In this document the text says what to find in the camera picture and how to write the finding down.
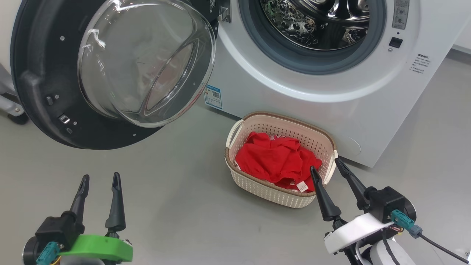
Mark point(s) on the blue energy label sticker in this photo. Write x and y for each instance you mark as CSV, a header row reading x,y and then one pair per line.
x,y
213,96

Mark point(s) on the red garment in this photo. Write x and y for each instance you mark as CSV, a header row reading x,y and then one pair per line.
x,y
276,158

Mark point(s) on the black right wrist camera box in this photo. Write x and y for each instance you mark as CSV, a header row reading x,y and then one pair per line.
x,y
390,200

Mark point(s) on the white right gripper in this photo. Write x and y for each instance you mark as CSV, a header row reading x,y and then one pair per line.
x,y
353,232

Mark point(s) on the black round glass washer door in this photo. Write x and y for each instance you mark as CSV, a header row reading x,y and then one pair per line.
x,y
48,73

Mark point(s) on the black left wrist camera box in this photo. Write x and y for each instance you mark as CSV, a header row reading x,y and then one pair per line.
x,y
59,228

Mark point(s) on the printed text label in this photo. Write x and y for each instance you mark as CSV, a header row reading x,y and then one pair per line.
x,y
419,63

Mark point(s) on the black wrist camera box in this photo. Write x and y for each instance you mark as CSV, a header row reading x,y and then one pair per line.
x,y
390,200
59,228

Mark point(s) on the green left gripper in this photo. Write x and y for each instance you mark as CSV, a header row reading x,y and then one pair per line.
x,y
99,246

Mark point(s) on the cream perforated laundry basket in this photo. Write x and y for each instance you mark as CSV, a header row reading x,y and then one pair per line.
x,y
265,191

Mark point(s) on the white front-load washing machine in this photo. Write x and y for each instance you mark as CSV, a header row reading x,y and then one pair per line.
x,y
368,110

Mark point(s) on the metal cart leg with caster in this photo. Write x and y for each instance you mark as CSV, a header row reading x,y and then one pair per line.
x,y
11,106

